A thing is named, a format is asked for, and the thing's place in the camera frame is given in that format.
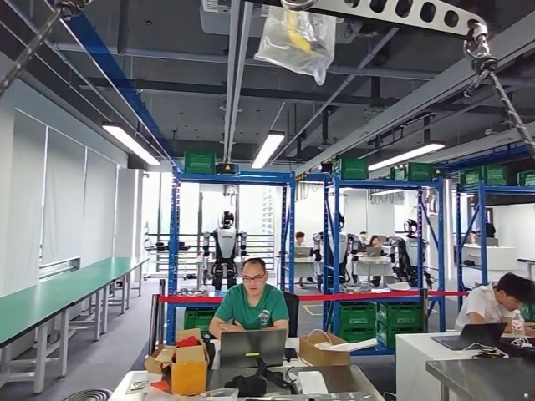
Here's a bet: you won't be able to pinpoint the long white part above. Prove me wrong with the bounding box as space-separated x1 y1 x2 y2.
315 338 379 354

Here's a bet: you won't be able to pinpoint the black ribbed round stool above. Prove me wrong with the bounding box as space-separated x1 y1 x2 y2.
60 388 113 401

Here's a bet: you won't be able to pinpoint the clear bag with yellow item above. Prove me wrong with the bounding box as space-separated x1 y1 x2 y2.
254 5 338 88

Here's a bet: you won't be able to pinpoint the bare steel table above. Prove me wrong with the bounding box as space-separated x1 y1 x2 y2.
425 357 535 401

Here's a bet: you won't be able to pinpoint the pale roller blind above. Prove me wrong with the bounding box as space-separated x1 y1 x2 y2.
3 109 48 296
41 127 88 266
81 147 119 268

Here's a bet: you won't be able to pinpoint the wide grey ceiling rail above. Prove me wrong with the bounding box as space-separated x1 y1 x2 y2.
294 24 535 178

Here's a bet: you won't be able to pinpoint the grey suspension rope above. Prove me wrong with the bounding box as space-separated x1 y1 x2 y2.
0 0 91 99
462 22 535 160

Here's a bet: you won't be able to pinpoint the double grey ceiling rail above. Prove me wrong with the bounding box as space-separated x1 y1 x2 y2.
222 0 255 165

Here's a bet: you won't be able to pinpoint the long white counter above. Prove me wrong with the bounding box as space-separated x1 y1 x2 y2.
461 243 519 273

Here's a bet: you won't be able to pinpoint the white paper sheet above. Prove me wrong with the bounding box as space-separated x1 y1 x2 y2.
296 370 329 396

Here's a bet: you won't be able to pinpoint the shallow cardboard box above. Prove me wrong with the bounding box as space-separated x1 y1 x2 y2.
298 330 351 368

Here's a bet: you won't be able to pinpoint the open orange cardboard box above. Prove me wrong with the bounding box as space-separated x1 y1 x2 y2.
144 328 210 397

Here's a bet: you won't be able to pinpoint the white desk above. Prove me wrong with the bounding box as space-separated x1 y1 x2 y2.
275 255 317 282
354 255 396 287

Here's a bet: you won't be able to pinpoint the white wall column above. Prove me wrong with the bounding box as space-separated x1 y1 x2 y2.
113 167 146 260

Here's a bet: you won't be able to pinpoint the coloured hanging cables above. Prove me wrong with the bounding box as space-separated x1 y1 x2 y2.
296 181 321 202

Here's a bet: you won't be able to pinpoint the perforated metal spreader bar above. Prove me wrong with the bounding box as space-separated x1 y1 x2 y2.
280 0 488 40

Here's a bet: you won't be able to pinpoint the pale workbench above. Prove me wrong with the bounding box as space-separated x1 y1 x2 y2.
109 338 385 401

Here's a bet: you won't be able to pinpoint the black hanging cable loops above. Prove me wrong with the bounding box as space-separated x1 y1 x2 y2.
369 190 407 206

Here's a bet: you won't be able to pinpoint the black office chair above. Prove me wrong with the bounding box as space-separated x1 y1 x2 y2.
283 292 300 339

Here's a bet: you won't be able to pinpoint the grey window railing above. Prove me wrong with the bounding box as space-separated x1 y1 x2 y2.
144 232 277 276

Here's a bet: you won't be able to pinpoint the white black humanoid robot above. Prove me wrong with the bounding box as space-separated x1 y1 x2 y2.
311 212 361 292
388 219 434 289
201 210 249 292

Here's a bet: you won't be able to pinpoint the grey sill rail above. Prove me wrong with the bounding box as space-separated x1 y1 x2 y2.
38 256 82 278

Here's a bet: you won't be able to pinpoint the ceiling light strip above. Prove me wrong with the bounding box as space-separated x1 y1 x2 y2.
251 130 286 170
367 140 447 173
101 122 162 167

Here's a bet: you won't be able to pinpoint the white table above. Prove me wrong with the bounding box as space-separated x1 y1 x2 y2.
395 331 535 401

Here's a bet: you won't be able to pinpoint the long red barrier belt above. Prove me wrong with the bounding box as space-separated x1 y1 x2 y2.
157 290 469 305

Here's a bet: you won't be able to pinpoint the green topped workbench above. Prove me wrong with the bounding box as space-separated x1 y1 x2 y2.
0 265 114 395
88 256 150 316

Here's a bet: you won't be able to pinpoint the dark laptop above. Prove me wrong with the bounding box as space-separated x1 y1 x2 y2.
431 322 509 353

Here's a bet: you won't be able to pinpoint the blue metal shelf rack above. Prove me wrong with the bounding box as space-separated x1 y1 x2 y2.
322 175 447 357
165 167 296 345
454 180 535 312

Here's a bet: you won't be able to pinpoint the grey laptop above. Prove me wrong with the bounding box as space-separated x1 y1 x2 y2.
220 329 288 371

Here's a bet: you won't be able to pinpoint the blue ceiling beam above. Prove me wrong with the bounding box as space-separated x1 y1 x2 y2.
45 0 183 170

